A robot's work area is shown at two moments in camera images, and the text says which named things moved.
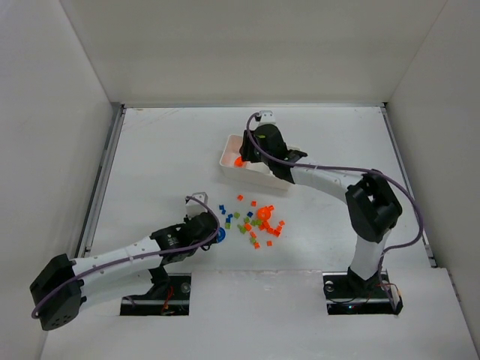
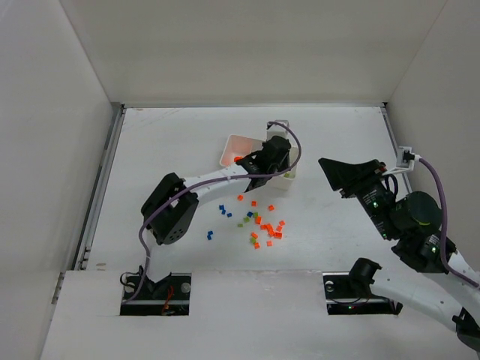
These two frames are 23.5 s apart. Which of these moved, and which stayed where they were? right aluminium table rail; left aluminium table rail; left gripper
Moved: left gripper
Stayed: left aluminium table rail; right aluminium table rail
